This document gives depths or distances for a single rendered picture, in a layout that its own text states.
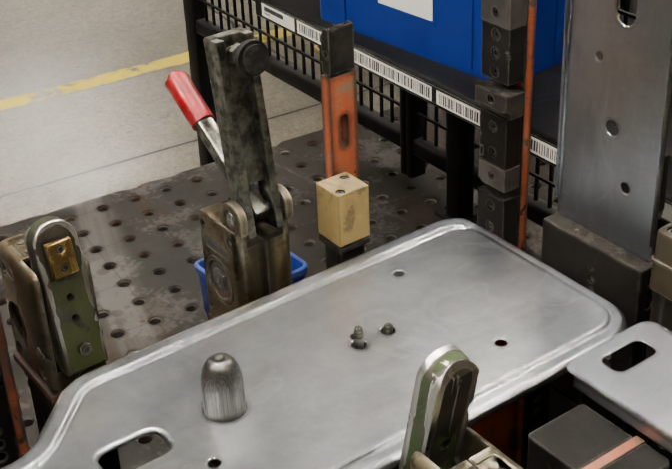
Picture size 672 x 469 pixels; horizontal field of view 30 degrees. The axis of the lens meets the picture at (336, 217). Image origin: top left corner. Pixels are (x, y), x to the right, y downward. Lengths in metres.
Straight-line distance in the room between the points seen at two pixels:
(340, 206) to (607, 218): 0.24
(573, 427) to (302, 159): 1.03
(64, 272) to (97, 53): 3.21
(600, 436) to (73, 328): 0.42
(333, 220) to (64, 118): 2.72
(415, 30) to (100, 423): 0.65
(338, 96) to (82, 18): 3.44
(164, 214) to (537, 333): 0.88
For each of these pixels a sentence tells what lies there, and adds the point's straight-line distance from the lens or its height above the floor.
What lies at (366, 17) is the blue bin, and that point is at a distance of 1.47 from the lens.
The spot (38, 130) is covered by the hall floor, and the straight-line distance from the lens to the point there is 3.72.
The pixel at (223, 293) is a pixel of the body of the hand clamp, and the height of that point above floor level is 0.97.
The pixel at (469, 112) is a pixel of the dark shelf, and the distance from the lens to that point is 1.33.
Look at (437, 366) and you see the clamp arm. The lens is 0.80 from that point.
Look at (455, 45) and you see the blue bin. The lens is 1.38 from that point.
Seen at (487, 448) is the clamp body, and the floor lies 1.05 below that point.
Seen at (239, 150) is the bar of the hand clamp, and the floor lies 1.12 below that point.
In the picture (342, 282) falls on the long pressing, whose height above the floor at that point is 1.00.
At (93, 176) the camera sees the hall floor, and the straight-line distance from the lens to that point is 3.43.
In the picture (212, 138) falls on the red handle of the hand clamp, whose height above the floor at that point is 1.11.
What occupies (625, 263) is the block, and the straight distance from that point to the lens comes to 1.12.
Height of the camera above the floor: 1.60
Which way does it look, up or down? 31 degrees down
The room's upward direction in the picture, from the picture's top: 3 degrees counter-clockwise
